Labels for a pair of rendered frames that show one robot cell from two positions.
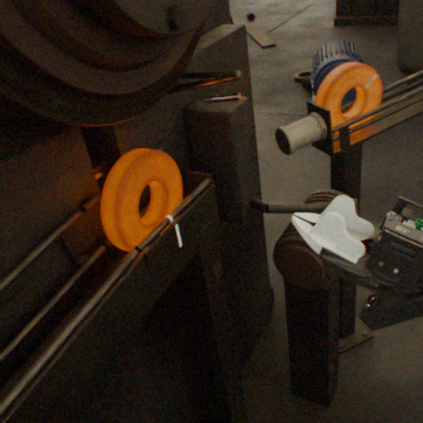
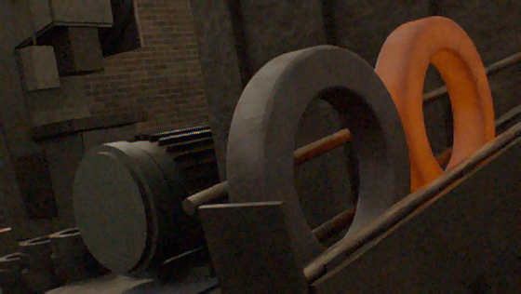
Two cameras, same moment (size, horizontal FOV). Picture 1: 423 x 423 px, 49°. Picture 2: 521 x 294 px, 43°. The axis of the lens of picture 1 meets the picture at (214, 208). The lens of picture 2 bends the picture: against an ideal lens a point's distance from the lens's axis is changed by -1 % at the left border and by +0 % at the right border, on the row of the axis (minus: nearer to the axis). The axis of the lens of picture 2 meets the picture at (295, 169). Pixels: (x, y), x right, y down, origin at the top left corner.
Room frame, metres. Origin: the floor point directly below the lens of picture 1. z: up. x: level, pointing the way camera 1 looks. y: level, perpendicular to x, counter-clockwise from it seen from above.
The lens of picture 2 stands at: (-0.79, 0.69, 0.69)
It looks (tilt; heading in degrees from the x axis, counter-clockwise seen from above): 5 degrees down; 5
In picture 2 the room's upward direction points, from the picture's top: 10 degrees counter-clockwise
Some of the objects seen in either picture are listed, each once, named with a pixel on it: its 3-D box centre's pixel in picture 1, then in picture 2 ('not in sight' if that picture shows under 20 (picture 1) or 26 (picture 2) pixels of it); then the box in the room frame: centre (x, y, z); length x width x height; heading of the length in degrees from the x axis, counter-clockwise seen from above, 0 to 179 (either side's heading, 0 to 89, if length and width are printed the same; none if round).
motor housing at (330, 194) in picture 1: (318, 304); not in sight; (0.78, -0.21, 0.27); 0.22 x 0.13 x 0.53; 145
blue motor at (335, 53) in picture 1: (337, 73); not in sight; (2.67, -0.85, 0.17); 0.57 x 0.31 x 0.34; 165
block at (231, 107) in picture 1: (223, 161); not in sight; (0.79, -0.03, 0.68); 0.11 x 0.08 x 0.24; 55
